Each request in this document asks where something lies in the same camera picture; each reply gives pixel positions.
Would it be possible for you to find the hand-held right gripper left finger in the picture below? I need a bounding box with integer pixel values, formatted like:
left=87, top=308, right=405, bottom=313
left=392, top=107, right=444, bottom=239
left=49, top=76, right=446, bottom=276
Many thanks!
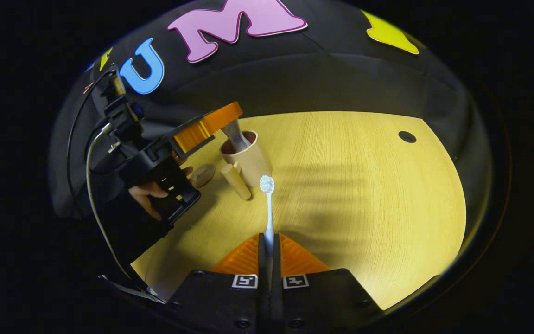
left=167, top=233, right=267, bottom=334

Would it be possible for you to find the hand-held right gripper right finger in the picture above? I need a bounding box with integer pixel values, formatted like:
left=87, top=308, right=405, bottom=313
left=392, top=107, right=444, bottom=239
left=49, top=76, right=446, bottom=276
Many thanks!
left=272, top=233, right=386, bottom=334

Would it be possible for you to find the white toothpaste tube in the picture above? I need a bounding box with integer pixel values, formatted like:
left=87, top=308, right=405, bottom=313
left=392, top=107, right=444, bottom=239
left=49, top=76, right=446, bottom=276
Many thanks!
left=223, top=118, right=252, bottom=154

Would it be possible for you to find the round brown coaster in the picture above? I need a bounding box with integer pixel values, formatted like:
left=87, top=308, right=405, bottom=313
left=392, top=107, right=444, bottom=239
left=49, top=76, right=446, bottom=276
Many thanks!
left=191, top=163, right=216, bottom=188

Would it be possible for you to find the beige cup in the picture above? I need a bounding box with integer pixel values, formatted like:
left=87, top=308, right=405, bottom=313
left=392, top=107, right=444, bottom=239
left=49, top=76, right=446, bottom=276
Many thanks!
left=220, top=130, right=272, bottom=201

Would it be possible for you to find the light blue toothbrush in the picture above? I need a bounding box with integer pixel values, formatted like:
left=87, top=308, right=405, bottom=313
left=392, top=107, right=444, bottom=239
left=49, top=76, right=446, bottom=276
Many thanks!
left=260, top=175, right=275, bottom=279

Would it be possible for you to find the wooden desktop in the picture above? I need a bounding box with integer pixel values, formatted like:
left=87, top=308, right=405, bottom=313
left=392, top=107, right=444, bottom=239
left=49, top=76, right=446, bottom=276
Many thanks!
left=130, top=110, right=467, bottom=310

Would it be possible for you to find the grey cable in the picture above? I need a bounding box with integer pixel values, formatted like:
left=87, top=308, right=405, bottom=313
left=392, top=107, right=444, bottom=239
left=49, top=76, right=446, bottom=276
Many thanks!
left=85, top=122, right=166, bottom=304

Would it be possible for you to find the black cable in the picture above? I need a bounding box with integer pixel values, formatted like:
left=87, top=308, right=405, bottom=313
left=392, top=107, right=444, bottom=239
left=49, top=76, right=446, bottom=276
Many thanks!
left=66, top=69, right=115, bottom=221

